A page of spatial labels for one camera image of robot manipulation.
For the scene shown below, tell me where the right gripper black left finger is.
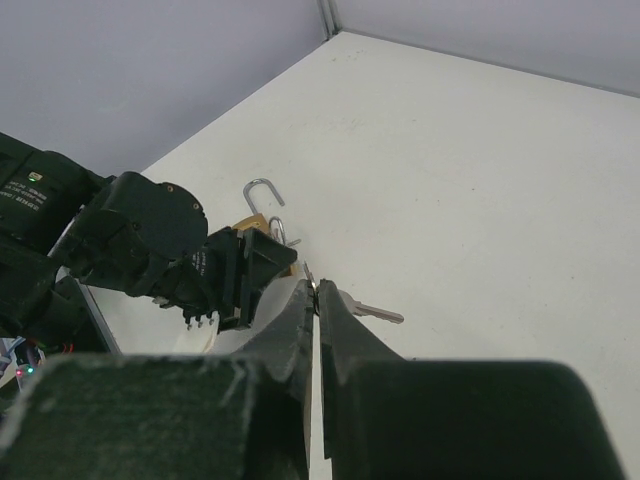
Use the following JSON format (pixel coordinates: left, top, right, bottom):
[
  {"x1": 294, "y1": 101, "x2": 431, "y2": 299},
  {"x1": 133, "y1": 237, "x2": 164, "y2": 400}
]
[{"x1": 1, "y1": 280, "x2": 314, "y2": 479}]

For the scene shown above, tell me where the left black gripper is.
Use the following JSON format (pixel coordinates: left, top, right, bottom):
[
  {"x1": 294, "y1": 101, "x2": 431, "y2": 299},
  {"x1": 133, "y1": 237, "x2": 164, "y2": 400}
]
[{"x1": 214, "y1": 228, "x2": 298, "y2": 332}]

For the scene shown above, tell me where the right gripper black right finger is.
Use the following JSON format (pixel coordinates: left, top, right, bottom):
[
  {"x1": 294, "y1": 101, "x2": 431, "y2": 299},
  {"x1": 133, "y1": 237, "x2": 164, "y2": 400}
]
[{"x1": 317, "y1": 280, "x2": 624, "y2": 479}]

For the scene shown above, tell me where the large brass padlock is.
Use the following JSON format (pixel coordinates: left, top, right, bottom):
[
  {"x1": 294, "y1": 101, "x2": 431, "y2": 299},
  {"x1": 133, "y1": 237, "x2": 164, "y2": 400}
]
[{"x1": 233, "y1": 178, "x2": 286, "y2": 235}]

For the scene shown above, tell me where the silver key set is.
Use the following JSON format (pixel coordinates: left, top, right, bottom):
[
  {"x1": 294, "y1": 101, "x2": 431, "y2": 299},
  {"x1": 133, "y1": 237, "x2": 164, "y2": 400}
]
[{"x1": 302, "y1": 261, "x2": 404, "y2": 324}]

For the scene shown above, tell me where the small brass padlock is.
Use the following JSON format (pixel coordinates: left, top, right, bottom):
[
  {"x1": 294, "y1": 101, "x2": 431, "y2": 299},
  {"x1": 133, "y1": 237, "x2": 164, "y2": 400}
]
[{"x1": 268, "y1": 216, "x2": 301, "y2": 249}]

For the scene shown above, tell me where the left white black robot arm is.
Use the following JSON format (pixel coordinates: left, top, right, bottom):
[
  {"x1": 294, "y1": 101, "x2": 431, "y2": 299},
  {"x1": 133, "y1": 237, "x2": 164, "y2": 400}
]
[{"x1": 1, "y1": 136, "x2": 297, "y2": 353}]

